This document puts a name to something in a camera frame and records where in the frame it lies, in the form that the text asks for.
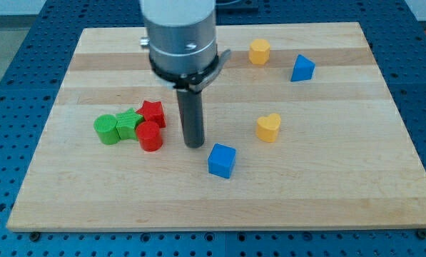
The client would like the black clamp with grey lever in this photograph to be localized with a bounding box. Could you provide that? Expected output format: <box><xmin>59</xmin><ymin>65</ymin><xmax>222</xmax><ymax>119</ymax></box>
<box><xmin>149</xmin><ymin>49</ymin><xmax>231</xmax><ymax>93</ymax></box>

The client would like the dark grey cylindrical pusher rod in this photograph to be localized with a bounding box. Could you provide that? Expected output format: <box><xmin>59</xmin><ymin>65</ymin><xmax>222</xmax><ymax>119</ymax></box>
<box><xmin>176</xmin><ymin>90</ymin><xmax>205</xmax><ymax>148</ymax></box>

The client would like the blue cube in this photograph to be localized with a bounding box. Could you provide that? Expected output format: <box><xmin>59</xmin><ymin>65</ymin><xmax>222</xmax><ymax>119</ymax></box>
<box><xmin>208</xmin><ymin>143</ymin><xmax>236</xmax><ymax>179</ymax></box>

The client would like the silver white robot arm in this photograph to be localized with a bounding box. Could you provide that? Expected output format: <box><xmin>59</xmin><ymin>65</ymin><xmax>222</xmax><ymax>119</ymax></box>
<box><xmin>139</xmin><ymin>0</ymin><xmax>231</xmax><ymax>148</ymax></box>

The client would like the yellow hexagon block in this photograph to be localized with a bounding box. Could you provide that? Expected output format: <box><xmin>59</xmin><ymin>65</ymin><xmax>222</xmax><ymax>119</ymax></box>
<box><xmin>248</xmin><ymin>39</ymin><xmax>270</xmax><ymax>65</ymax></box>

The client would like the red star block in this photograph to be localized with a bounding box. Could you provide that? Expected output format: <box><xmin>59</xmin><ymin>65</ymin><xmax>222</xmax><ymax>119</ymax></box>
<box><xmin>136</xmin><ymin>100</ymin><xmax>166</xmax><ymax>128</ymax></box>

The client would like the red cylinder block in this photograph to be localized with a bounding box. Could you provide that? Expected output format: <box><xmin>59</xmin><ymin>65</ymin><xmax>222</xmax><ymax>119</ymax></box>
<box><xmin>136</xmin><ymin>121</ymin><xmax>163</xmax><ymax>151</ymax></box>

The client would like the green star block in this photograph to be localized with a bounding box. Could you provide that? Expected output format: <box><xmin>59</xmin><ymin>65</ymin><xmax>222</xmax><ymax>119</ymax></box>
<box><xmin>116</xmin><ymin>108</ymin><xmax>144</xmax><ymax>140</ymax></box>

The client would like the yellow heart block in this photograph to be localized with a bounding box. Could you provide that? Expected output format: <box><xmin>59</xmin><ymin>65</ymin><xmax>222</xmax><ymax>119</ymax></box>
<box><xmin>255</xmin><ymin>113</ymin><xmax>281</xmax><ymax>143</ymax></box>

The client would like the green cylinder block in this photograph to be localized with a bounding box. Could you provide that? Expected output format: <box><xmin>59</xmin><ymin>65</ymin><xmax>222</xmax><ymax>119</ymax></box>
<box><xmin>93</xmin><ymin>114</ymin><xmax>121</xmax><ymax>145</ymax></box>

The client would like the blue triangle block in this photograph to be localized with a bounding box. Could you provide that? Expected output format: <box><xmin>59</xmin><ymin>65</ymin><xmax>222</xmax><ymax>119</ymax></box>
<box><xmin>290</xmin><ymin>54</ymin><xmax>315</xmax><ymax>82</ymax></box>

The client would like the wooden board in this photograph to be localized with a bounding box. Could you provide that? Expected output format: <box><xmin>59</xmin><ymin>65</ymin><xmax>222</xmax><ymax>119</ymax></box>
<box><xmin>7</xmin><ymin>22</ymin><xmax>426</xmax><ymax>232</ymax></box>

